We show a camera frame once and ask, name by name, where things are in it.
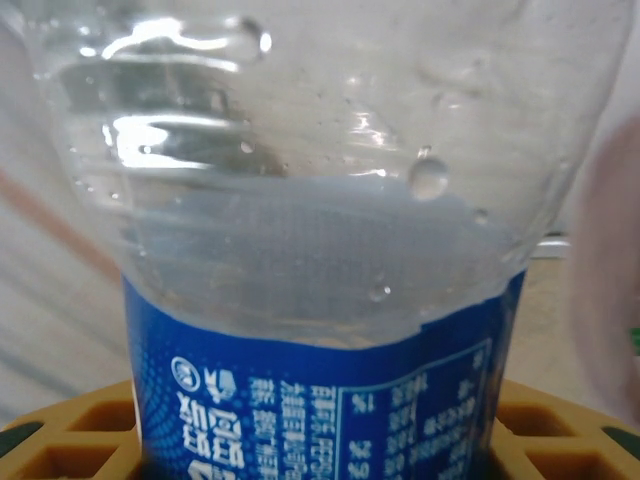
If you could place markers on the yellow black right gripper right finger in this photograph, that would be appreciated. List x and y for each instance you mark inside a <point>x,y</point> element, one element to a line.
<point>565,440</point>

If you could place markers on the crushed clear bottle blue label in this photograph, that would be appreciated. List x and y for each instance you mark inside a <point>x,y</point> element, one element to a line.
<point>320,375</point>

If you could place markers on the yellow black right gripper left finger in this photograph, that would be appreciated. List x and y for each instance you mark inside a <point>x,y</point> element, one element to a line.
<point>75,440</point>

